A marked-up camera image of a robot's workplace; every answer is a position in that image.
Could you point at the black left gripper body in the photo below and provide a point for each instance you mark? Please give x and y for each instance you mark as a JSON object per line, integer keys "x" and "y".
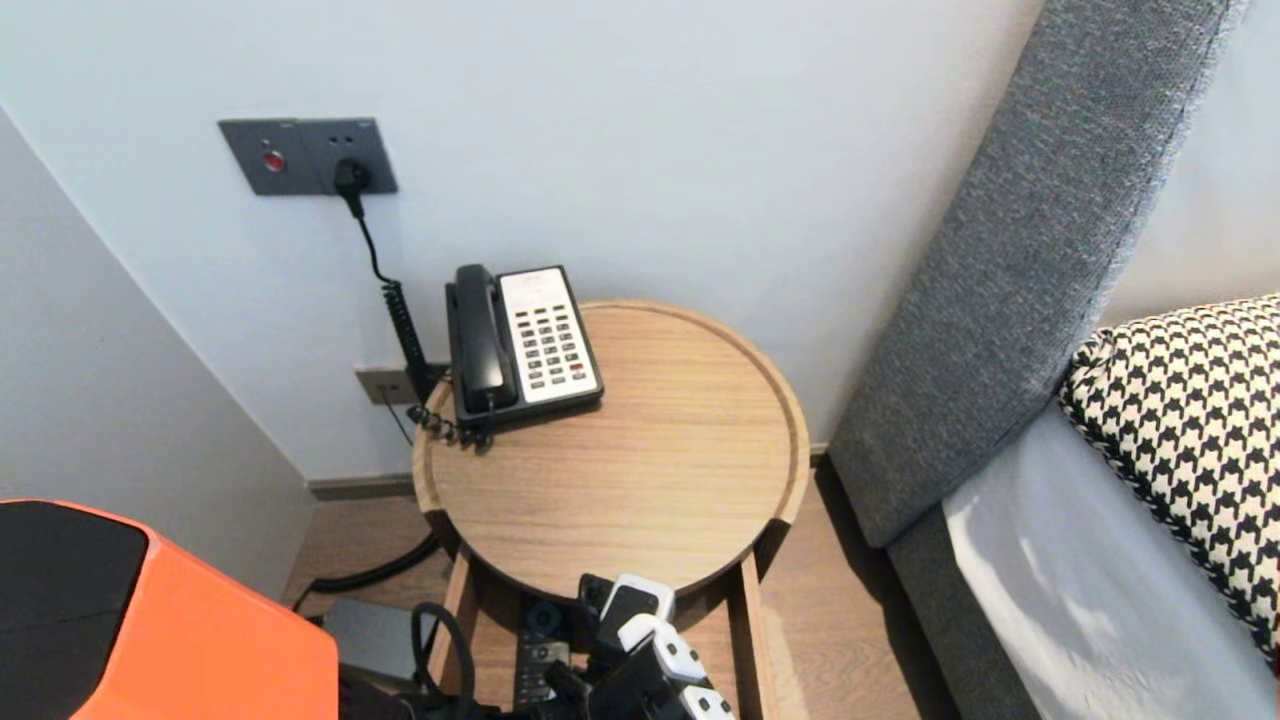
{"x": 593, "y": 595}

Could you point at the black TV remote control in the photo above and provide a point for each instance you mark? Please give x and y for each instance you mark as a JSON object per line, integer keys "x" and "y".
{"x": 541, "y": 665}

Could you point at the wooden table drawer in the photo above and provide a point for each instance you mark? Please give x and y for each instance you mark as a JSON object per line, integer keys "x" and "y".
{"x": 752, "y": 640}

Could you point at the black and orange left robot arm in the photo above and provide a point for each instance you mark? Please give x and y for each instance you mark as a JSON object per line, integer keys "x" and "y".
{"x": 200, "y": 640}

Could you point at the round wooden side table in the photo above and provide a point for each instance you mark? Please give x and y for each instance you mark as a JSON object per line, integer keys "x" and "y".
{"x": 620, "y": 430}

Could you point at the grey power adapter box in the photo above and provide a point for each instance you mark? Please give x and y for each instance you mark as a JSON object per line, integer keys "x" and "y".
{"x": 380, "y": 630}

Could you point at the black telephone base white keypad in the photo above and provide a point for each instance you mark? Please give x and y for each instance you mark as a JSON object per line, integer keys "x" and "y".
{"x": 550, "y": 340}

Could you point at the black telephone handset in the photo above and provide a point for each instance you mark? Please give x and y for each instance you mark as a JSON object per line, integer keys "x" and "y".
{"x": 482, "y": 340}

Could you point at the grey fabric bed base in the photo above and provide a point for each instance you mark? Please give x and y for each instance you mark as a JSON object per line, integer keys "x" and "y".
{"x": 950, "y": 620}

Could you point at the black power plug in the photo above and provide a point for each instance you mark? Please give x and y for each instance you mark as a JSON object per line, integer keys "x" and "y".
{"x": 352, "y": 180}

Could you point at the grey fabric headboard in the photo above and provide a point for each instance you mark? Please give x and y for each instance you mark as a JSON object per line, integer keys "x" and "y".
{"x": 1000, "y": 250}

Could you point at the black white houndstooth pillow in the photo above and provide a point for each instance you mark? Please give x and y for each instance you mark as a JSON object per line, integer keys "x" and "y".
{"x": 1190, "y": 420}

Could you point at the small bronze wall outlet plate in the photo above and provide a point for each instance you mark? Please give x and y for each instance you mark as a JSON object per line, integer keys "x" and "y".
{"x": 378, "y": 385}

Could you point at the grey wall socket panel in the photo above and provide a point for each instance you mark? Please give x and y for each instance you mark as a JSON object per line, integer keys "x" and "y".
{"x": 350, "y": 138}

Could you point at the grey switch panel red button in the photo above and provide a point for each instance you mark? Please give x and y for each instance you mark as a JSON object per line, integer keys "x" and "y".
{"x": 262, "y": 158}

